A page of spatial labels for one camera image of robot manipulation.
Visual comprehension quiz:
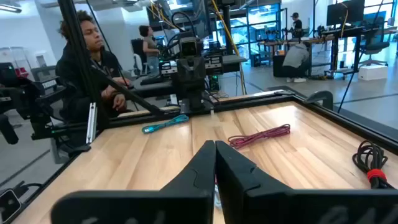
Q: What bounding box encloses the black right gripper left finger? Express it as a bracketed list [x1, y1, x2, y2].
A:
[50, 139, 217, 224]

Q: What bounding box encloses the crouching person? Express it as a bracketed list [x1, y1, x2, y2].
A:
[282, 42, 311, 83]

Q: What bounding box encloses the teal braided USB cable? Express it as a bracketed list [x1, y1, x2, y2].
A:
[141, 114, 190, 135]

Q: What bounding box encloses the person with cap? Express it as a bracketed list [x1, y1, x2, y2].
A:
[290, 12, 304, 39]

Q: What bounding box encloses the black office chair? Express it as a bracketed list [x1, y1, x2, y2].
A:
[357, 17, 391, 68]

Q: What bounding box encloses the black frame post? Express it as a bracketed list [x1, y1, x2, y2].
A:
[57, 0, 110, 132]

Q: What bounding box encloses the standing person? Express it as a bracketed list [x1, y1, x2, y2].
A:
[138, 24, 162, 77]

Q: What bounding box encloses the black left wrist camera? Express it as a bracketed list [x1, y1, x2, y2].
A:
[178, 36, 203, 58]

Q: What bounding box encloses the black cable with red strap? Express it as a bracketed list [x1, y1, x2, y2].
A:
[351, 139, 396, 190]

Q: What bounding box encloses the seated person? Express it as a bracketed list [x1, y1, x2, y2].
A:
[55, 10, 133, 123]

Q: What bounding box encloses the black desk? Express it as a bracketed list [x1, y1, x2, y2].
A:
[322, 26, 374, 75]

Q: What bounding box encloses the silver aluminium extrusion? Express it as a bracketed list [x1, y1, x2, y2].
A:
[85, 101, 98, 145]

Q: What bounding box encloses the black computer monitor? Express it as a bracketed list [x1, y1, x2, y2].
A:
[325, 0, 366, 27]

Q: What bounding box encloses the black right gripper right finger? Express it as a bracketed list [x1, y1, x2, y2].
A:
[216, 139, 398, 224]

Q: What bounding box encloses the black diagonal frame strut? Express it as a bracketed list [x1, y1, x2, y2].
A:
[90, 67, 165, 116]

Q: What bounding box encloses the magenta braided USB cable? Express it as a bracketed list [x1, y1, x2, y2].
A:
[227, 123, 292, 149]

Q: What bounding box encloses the yellow hanging cable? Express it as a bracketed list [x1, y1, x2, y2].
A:
[210, 0, 248, 96]

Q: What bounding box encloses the black control box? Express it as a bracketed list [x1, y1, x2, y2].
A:
[203, 53, 224, 75]
[160, 60, 178, 75]

